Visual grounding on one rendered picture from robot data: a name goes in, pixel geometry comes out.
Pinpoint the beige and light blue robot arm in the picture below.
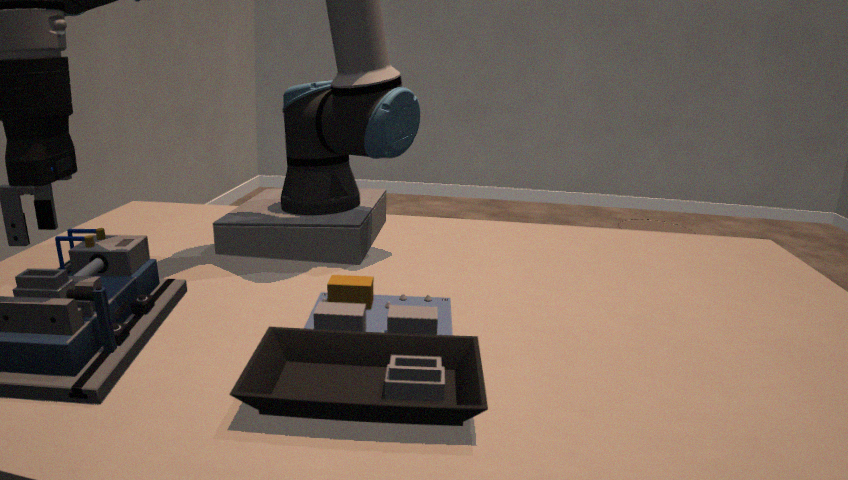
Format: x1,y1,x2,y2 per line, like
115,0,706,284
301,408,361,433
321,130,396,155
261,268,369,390
0,0,420,216

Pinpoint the yellow rectangular block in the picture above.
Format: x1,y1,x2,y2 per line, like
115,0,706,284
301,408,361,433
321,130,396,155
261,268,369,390
327,275,374,310

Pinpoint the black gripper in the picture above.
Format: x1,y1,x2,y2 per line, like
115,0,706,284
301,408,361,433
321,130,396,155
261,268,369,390
0,9,77,246

